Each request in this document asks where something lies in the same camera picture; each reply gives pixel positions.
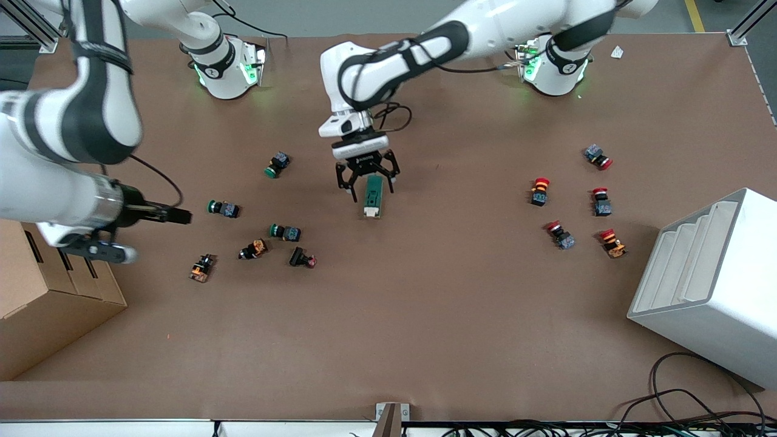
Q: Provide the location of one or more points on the black switch pink tip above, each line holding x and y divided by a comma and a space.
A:
300, 257

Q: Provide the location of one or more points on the brown cardboard box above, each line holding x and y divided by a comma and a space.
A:
48, 328

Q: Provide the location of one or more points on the metal camera post bracket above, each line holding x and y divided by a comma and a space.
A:
391, 419

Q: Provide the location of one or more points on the red mushroom button striped collar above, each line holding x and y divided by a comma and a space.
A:
539, 193

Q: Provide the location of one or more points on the small white paper scrap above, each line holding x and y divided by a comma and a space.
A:
617, 52

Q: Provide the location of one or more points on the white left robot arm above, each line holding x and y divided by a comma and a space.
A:
485, 24

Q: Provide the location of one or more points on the red mushroom button blue body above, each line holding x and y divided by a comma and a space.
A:
602, 204
561, 237
597, 155

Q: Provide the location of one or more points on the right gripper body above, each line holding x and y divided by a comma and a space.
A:
135, 206

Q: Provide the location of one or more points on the aluminium frame profile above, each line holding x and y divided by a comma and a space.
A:
743, 27
24, 21

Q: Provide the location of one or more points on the green load switch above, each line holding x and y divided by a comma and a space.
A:
373, 194

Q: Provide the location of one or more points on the black button orange body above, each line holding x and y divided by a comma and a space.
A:
201, 268
255, 249

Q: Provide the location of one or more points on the green push button blue body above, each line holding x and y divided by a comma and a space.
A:
278, 164
288, 233
226, 209

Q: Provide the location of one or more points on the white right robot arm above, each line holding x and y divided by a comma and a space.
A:
61, 182

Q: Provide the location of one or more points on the red mushroom button orange body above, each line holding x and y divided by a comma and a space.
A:
613, 244

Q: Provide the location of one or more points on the brown paper table cover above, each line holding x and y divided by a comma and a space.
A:
425, 315

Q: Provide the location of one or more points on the white slotted rack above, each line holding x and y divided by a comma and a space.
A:
716, 303

